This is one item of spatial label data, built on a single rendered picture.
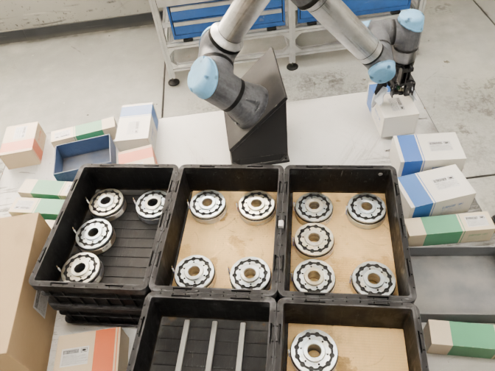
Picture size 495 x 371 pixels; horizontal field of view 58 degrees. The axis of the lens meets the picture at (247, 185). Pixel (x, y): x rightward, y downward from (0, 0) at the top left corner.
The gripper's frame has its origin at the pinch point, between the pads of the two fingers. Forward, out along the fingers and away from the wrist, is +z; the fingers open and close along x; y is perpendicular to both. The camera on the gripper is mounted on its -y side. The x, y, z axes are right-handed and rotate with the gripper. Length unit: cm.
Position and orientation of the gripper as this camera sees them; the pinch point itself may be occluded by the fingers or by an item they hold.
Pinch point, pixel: (391, 103)
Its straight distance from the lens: 170.4
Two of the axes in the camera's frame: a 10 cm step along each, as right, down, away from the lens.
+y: 0.9, 7.5, -6.5
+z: 0.9, 6.4, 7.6
